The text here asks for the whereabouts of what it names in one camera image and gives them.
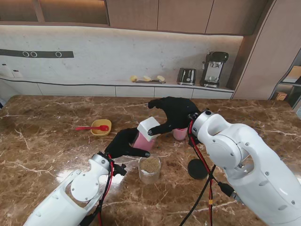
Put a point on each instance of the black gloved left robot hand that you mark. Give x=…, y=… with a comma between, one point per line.
x=122, y=146

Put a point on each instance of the white square container lid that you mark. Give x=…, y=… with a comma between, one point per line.
x=147, y=124

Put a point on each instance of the black and silver toaster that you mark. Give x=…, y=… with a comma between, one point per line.
x=187, y=76

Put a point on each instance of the yellow plastic bowl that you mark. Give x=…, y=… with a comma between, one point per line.
x=100, y=131

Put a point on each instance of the pink container with white lid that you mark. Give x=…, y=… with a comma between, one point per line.
x=143, y=143

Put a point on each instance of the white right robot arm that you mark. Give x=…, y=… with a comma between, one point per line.
x=247, y=160

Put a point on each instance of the red plastic spoon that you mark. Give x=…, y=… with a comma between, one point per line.
x=94, y=128

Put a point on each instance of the white wall device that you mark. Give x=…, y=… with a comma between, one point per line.
x=3, y=69
x=17, y=73

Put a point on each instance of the white counter with drawers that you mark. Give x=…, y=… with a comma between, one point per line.
x=134, y=91

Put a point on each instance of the yellow lemon piece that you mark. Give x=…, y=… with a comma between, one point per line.
x=160, y=78
x=133, y=78
x=147, y=78

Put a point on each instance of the dark open shelf unit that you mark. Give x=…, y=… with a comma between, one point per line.
x=295, y=91

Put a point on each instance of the dark cutting board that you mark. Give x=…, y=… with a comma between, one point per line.
x=145, y=82

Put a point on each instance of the brown wall cabinets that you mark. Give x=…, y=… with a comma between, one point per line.
x=178, y=16

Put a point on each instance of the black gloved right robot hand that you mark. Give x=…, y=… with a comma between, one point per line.
x=178, y=113

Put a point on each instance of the clear grain jar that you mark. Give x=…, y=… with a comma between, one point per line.
x=150, y=171

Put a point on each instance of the black espresso machine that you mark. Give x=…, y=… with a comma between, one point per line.
x=214, y=68

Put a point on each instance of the small wooden box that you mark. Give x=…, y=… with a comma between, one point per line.
x=281, y=96

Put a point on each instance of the black wall power strip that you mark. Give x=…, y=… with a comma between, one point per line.
x=47, y=54

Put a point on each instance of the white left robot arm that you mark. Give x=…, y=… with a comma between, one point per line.
x=70, y=195

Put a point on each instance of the pink measuring cup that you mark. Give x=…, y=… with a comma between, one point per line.
x=179, y=134

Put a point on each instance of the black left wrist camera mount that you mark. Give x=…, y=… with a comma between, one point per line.
x=120, y=169

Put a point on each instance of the black round jar lid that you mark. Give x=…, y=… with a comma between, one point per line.
x=197, y=169

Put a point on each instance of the tan book on shelf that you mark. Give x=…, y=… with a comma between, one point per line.
x=295, y=74

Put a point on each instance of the tall brown cabinet panel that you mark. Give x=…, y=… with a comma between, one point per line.
x=258, y=58

